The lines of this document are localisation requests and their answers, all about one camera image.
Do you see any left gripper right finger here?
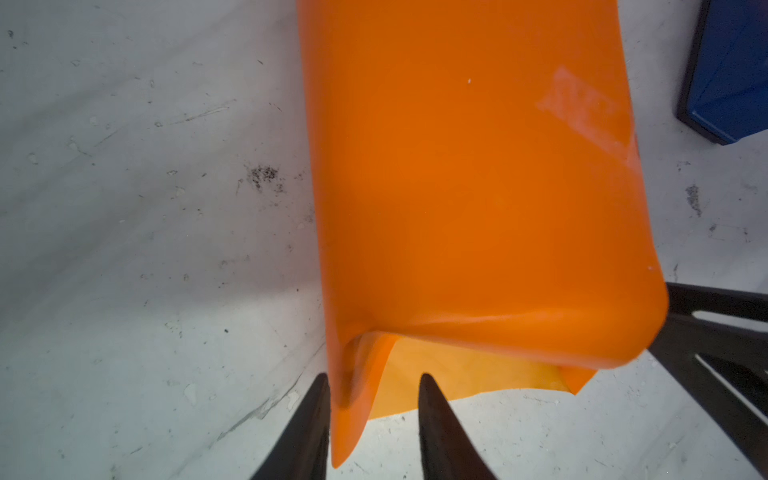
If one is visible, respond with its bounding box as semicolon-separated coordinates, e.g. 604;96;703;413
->
418;373;496;480

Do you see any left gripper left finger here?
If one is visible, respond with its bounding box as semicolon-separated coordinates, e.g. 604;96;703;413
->
251;373;331;480

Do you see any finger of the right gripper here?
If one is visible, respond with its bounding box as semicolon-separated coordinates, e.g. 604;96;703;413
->
649;283;767;477

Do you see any blue tape dispenser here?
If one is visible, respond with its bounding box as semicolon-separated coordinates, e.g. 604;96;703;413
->
676;0;767;145

